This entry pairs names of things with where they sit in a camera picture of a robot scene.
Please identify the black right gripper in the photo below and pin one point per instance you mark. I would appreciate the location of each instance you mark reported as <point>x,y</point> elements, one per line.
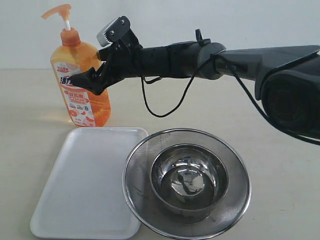
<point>119,59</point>

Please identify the orange pump soap bottle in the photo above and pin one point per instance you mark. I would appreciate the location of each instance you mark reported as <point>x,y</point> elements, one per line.
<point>74,56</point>

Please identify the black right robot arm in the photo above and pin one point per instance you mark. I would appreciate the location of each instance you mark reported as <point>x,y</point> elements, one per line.
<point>286,78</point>

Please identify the small stainless steel bowl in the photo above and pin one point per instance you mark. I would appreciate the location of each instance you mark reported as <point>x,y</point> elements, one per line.
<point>188,180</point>

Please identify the white rectangular plastic tray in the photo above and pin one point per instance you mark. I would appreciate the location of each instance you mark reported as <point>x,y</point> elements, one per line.
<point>83,197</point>

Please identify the steel mesh strainer basket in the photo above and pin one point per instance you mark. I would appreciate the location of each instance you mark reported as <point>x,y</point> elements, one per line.
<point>143,204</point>

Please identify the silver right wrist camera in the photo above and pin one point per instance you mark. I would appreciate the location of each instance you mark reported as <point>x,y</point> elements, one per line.
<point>113,31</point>

